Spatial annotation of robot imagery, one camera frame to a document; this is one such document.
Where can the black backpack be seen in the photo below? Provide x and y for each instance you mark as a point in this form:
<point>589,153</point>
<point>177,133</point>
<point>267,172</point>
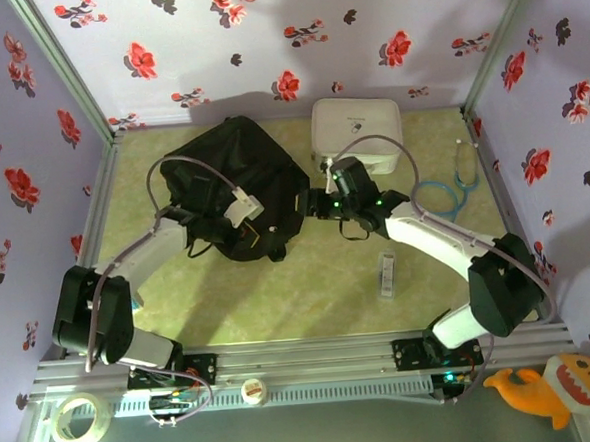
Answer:
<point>252,168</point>

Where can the small white packet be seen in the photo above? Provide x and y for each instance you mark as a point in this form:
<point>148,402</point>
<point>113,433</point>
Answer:
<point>387,275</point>

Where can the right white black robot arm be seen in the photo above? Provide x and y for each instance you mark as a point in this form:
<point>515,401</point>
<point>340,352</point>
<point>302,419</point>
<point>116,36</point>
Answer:
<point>436,235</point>

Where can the green marbled table mat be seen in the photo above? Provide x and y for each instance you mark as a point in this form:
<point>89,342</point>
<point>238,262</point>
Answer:
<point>279,297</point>

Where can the white medical case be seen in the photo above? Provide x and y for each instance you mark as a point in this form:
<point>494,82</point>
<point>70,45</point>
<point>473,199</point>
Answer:
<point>364,121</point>

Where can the white blue tissue packet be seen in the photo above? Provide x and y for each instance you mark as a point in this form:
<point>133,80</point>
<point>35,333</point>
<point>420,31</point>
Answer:
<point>138,303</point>

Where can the blue stethoscope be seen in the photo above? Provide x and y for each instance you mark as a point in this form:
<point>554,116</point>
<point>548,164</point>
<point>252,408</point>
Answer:
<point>465,183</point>

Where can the small white tape roll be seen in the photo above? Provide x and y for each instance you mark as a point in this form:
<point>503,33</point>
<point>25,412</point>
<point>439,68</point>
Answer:
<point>254,391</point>

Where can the clear adhesive tape roll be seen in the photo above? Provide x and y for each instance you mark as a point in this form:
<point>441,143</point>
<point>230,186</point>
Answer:
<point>102,410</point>

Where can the orange plush monster toy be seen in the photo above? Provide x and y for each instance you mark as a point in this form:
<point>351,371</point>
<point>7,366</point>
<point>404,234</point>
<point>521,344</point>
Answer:
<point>541,391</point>

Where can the aluminium frame rail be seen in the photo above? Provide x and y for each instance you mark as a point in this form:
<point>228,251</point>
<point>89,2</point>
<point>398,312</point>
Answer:
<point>303,361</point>

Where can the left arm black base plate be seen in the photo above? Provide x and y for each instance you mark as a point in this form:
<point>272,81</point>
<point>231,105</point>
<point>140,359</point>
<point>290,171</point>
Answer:
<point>206,366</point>

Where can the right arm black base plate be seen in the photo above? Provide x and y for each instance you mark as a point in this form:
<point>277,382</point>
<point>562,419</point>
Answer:
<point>406,354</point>

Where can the aluminium frame post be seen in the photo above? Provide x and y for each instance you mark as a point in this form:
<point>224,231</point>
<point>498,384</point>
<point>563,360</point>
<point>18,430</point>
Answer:
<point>60,60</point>
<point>501,33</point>

